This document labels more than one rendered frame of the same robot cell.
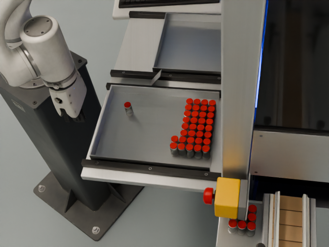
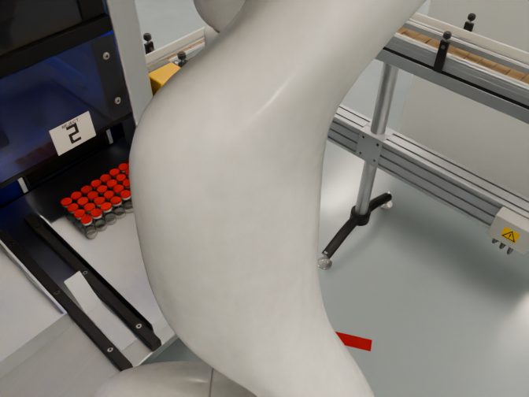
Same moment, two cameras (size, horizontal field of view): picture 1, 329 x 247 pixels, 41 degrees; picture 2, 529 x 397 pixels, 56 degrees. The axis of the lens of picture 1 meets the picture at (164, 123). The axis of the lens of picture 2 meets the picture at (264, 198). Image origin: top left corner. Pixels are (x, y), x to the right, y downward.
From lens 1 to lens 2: 1.34 m
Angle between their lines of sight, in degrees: 77
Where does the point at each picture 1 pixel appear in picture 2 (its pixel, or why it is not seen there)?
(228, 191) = (165, 71)
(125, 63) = (86, 384)
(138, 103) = (139, 287)
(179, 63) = (19, 316)
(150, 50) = (24, 382)
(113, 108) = not seen: hidden behind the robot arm
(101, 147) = not seen: hidden behind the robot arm
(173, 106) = (103, 252)
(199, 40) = not seen: outside the picture
